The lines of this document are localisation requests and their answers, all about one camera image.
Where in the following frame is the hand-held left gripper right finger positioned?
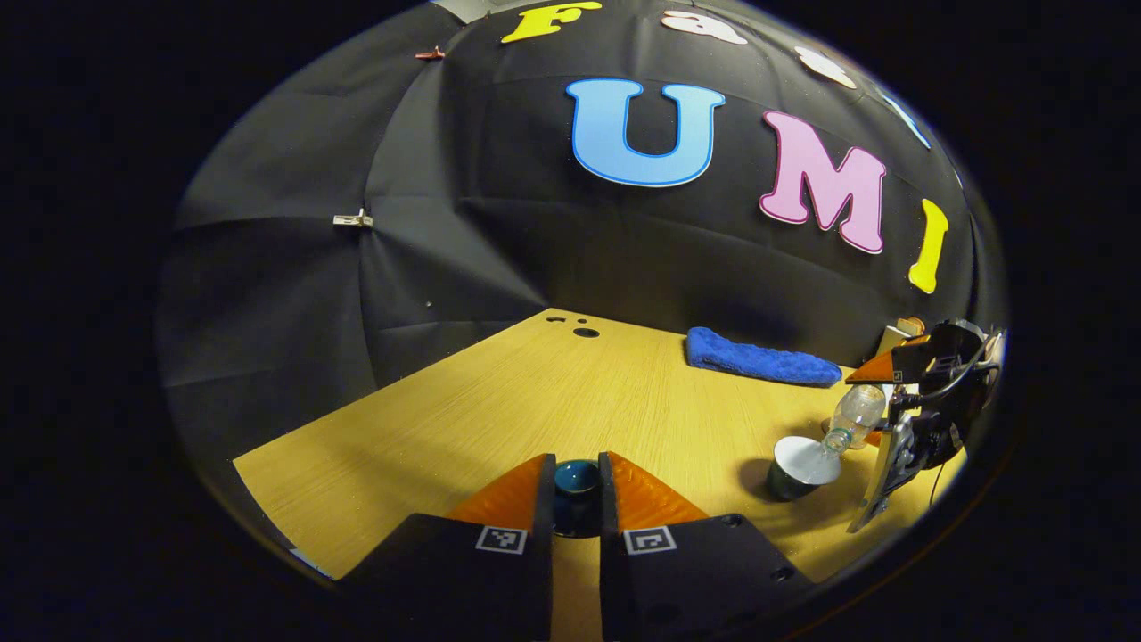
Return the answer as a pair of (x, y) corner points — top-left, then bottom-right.
(597, 451), (814, 642)

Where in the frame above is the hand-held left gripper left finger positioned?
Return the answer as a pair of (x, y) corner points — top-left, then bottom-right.
(339, 453), (557, 642)

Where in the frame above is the clear plastic water bottle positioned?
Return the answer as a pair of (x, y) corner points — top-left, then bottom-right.
(820, 383), (889, 457)

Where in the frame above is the dark teacup white inside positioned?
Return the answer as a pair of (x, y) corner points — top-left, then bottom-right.
(767, 435), (843, 503)

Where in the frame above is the dark teal teacup lid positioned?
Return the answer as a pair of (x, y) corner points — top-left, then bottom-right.
(553, 458), (602, 539)

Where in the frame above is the blue towel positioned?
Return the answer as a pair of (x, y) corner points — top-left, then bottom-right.
(685, 326), (844, 388)

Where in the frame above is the black backdrop cloth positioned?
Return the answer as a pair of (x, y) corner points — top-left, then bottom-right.
(153, 0), (1008, 500)

